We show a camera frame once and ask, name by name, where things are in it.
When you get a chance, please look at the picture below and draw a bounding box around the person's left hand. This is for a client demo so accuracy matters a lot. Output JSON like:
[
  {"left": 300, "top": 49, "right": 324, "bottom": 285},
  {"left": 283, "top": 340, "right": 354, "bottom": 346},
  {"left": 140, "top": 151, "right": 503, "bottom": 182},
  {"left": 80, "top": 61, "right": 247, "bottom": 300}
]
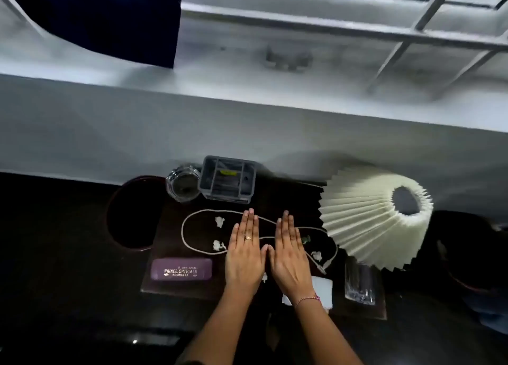
[{"left": 225, "top": 208, "right": 269, "bottom": 296}]

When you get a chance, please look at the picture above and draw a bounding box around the person's right hand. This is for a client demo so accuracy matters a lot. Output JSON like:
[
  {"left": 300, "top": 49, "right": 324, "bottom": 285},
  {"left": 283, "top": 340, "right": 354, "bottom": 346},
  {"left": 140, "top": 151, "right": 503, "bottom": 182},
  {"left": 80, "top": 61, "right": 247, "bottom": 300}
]
[{"left": 268, "top": 210, "right": 319, "bottom": 304}]

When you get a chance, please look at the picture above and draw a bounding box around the person's right forearm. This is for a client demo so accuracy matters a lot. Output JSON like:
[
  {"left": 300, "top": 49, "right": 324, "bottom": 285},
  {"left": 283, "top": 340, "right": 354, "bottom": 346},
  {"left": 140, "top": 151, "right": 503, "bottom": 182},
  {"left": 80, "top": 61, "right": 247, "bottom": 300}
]
[{"left": 293, "top": 297, "right": 364, "bottom": 365}]

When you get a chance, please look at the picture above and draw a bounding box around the white pleated lampshade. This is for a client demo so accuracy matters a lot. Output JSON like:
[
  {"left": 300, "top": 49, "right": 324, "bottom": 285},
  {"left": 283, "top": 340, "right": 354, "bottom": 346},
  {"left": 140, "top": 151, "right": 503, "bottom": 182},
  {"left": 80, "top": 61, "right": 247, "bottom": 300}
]
[{"left": 318, "top": 166, "right": 434, "bottom": 271}]

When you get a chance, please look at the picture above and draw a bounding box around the blue cloth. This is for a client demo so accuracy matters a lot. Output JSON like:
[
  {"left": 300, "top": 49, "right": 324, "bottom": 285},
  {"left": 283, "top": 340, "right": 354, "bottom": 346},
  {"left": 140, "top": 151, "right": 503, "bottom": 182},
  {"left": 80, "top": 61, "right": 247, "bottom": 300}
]
[{"left": 462, "top": 287, "right": 508, "bottom": 335}]

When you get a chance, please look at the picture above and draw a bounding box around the white cord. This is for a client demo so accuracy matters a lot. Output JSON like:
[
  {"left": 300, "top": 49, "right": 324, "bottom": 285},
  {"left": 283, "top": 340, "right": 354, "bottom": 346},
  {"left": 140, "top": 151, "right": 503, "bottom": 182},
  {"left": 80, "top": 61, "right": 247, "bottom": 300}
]
[{"left": 181, "top": 209, "right": 339, "bottom": 275}]

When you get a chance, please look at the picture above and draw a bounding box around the grey plastic organizer box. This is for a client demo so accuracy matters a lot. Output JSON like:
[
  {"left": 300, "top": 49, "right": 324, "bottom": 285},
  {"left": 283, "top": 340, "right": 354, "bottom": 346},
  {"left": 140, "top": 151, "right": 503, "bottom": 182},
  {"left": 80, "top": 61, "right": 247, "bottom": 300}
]
[{"left": 198, "top": 156, "right": 258, "bottom": 205}]

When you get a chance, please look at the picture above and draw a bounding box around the clear plastic bag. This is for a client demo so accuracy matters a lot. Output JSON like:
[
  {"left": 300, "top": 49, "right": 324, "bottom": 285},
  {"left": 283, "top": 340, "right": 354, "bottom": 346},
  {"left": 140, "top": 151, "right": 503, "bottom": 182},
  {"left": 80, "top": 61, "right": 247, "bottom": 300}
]
[{"left": 344, "top": 258, "right": 377, "bottom": 307}]

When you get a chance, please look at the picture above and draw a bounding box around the brown desk mat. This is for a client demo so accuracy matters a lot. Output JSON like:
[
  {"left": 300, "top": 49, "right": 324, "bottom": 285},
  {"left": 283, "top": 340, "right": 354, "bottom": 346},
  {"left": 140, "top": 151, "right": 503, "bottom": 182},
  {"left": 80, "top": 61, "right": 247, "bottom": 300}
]
[{"left": 141, "top": 186, "right": 387, "bottom": 321}]

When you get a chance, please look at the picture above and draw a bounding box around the dark red round tray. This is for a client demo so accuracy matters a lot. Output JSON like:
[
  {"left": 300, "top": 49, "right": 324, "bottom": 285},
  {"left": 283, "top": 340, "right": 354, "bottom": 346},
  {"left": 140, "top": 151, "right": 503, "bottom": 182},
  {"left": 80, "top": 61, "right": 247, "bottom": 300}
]
[{"left": 106, "top": 175, "right": 169, "bottom": 252}]

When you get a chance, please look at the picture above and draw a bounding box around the clear glass jar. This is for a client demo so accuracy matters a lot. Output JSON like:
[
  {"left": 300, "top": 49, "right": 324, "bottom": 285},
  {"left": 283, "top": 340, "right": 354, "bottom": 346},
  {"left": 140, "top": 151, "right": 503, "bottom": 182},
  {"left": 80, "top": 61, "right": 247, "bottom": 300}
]
[{"left": 165, "top": 165, "right": 202, "bottom": 203}]

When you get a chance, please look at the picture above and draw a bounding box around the dark blue curtain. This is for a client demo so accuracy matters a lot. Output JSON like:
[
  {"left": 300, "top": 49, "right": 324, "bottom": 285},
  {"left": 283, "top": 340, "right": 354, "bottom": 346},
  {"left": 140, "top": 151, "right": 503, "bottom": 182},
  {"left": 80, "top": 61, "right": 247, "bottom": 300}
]
[{"left": 0, "top": 0, "right": 184, "bottom": 69}]

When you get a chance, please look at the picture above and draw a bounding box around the purple glasses case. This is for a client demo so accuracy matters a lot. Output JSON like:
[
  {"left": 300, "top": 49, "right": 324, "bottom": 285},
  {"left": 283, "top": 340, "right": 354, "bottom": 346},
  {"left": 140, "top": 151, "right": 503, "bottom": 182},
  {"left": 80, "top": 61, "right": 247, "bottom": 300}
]
[{"left": 150, "top": 257, "right": 213, "bottom": 282}]

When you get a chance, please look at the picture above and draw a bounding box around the person's left forearm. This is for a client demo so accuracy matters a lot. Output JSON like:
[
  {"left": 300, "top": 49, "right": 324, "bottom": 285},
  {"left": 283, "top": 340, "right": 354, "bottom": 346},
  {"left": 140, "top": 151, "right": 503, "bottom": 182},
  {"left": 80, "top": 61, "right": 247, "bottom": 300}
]
[{"left": 176, "top": 289, "right": 258, "bottom": 365}]

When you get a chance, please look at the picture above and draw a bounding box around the dark round bowl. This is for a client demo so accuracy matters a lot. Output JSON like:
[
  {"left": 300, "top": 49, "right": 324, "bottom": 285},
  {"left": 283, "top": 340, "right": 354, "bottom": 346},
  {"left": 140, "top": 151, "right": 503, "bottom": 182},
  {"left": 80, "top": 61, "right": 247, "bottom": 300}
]
[{"left": 430, "top": 211, "right": 508, "bottom": 294}]

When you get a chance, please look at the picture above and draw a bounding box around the grey metal window grille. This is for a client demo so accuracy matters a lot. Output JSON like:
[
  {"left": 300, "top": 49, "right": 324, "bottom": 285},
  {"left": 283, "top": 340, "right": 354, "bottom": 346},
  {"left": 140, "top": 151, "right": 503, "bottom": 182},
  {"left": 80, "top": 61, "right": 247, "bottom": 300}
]
[{"left": 180, "top": 0, "right": 508, "bottom": 95}]

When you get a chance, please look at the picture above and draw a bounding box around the grey window latch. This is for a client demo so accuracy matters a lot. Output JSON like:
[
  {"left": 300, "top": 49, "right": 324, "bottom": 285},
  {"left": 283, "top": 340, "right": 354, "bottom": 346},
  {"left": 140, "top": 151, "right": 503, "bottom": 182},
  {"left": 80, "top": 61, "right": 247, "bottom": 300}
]
[{"left": 265, "top": 47, "right": 314, "bottom": 72}]

